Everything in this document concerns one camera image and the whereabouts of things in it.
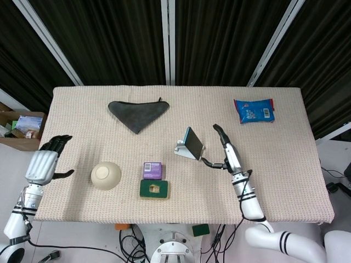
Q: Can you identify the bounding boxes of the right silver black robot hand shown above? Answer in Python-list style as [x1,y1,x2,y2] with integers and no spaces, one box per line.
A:
[201,123,244,174]

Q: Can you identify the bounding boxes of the beige upturned bowl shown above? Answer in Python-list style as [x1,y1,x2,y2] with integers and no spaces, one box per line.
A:
[90,161,122,192]

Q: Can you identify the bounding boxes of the black device on floor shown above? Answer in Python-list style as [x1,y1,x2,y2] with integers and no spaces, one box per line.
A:
[326,181,351,198]

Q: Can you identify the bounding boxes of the small purple box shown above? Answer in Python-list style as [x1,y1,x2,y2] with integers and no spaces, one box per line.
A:
[141,161,165,181]

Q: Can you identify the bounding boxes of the green block under table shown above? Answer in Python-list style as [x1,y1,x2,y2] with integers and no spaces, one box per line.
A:
[191,224,211,237]

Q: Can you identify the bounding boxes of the green yellow sponge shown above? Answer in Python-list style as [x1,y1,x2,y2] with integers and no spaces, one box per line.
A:
[138,179,171,200]

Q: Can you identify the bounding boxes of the beige woven tablecloth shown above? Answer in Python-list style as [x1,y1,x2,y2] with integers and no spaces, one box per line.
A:
[19,86,335,225]

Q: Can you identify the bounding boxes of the silver black floor object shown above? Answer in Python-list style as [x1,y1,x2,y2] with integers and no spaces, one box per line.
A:
[40,249,63,262]

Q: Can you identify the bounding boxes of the grey triangular folded cloth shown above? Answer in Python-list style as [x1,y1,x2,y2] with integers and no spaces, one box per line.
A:
[107,97,170,135]

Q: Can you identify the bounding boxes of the blue snack packet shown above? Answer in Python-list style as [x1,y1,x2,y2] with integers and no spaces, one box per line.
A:
[233,98,276,124]

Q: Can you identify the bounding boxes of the white partition frame post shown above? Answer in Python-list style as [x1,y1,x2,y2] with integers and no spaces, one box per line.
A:
[160,0,177,85]
[246,0,305,88]
[12,0,84,86]

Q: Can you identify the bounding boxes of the cardboard box with clutter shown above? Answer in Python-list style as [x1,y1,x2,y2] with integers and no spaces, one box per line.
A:
[0,101,47,152]

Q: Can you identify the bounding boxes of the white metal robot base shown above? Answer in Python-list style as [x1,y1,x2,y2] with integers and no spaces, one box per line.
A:
[149,223,202,263]

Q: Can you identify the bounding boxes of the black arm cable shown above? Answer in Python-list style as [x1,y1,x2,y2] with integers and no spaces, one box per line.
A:
[219,169,267,263]
[19,208,127,261]

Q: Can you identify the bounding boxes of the black smartphone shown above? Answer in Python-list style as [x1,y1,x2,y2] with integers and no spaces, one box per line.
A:
[184,126,206,161]

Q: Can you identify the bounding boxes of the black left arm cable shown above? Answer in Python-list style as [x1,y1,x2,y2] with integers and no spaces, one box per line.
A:
[19,208,127,261]

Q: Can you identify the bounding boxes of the tangled black cables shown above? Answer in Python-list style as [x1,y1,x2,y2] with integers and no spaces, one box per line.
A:
[118,224,151,263]
[201,224,237,263]

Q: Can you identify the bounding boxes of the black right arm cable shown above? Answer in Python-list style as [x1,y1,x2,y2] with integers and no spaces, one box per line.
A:
[219,169,267,263]

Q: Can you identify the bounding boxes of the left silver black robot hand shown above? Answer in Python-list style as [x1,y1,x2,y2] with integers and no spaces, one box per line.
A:
[24,134,75,186]

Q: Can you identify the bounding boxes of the white phone stand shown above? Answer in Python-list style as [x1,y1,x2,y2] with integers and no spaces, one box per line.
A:
[174,139,203,161]

